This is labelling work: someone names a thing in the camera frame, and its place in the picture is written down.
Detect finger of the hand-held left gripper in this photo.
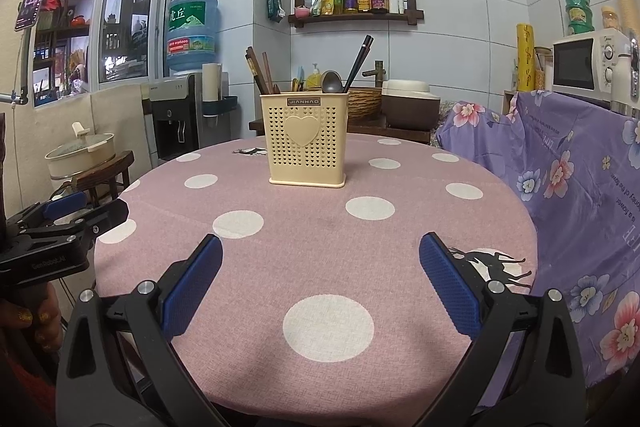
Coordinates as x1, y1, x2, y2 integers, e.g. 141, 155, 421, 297
7, 191, 89, 231
20, 198, 130, 249

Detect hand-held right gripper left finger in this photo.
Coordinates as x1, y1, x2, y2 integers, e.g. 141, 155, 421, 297
56, 234, 236, 427

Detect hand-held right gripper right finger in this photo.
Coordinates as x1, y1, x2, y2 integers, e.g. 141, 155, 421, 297
419, 232, 586, 427

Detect beige plastic utensil holder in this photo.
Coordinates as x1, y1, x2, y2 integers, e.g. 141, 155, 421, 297
259, 93, 347, 188

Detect metal spoon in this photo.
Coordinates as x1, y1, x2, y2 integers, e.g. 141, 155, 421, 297
320, 70, 343, 94

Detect black chopstick wide gold band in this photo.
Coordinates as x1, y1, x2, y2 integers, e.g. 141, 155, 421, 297
342, 35, 372, 94

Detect person's left hand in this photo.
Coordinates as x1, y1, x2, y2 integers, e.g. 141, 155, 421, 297
0, 279, 63, 358

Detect cream pot with lid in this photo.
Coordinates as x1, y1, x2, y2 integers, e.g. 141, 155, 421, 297
45, 122, 117, 180

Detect grey water dispenser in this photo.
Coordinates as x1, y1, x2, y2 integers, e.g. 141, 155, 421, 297
141, 74, 203, 168

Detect pink polka dot tablecloth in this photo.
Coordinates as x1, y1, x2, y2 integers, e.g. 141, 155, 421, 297
92, 132, 540, 413

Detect person's red clothing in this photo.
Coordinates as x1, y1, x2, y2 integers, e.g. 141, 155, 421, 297
0, 347, 56, 427

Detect purple floral cloth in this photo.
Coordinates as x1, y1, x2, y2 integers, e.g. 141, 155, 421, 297
435, 89, 640, 388

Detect white brown rice cooker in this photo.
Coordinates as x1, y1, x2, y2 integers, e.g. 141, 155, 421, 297
381, 79, 442, 132

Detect aluminium framed window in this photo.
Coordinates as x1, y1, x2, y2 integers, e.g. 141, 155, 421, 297
32, 0, 178, 108

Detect blue water jug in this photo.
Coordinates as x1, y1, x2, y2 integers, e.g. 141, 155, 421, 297
166, 0, 220, 75

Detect woven basin sink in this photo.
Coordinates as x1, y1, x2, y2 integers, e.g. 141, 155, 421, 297
345, 88, 383, 120

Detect bronze faucet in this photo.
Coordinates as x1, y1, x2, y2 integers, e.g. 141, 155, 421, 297
361, 60, 388, 90

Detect glass jar yellow contents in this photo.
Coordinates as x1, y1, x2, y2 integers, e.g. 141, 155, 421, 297
534, 47, 551, 90

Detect yellow printed paper roll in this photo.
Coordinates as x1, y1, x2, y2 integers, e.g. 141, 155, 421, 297
516, 23, 536, 92

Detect white microwave oven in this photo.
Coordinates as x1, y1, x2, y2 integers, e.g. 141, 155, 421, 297
551, 32, 633, 100

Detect dark blue wall holder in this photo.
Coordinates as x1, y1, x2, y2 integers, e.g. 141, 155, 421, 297
200, 96, 240, 115

